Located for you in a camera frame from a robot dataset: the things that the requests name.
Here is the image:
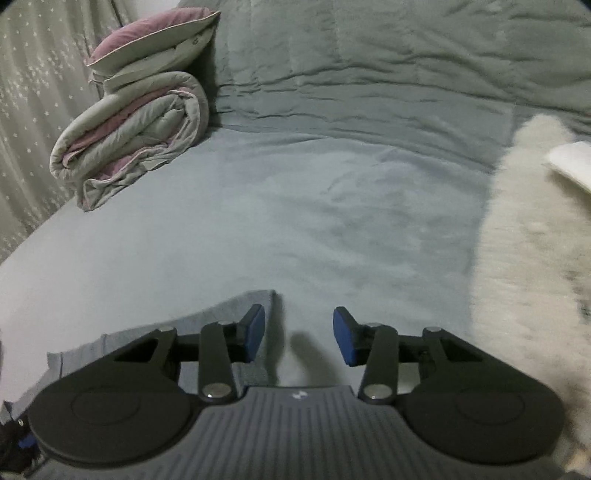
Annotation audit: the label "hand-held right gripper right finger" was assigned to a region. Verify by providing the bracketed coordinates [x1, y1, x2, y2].
[332, 305, 481, 404]

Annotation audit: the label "white folded cloth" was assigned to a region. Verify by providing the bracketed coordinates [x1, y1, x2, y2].
[544, 141, 591, 195]

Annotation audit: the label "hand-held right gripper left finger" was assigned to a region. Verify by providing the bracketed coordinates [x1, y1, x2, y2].
[113, 304, 267, 402]

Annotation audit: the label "grey knit sweater cat print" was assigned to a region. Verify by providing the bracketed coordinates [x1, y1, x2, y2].
[0, 289, 283, 428]

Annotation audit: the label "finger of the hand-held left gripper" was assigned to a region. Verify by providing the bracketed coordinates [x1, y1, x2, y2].
[0, 413, 40, 474]

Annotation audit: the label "grey curtain white dots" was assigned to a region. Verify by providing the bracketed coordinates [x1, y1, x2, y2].
[0, 0, 134, 264]

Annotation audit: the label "pink grey pillow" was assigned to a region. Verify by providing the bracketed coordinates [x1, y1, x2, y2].
[85, 8, 221, 93]

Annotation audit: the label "folded grey pink duvet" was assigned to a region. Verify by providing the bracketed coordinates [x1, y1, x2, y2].
[50, 71, 211, 212]

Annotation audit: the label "grey quilted bedspread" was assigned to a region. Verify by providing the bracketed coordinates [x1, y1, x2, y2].
[175, 0, 591, 171]

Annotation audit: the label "white fluffy blanket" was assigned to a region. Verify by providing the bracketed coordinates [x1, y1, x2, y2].
[466, 113, 591, 462]

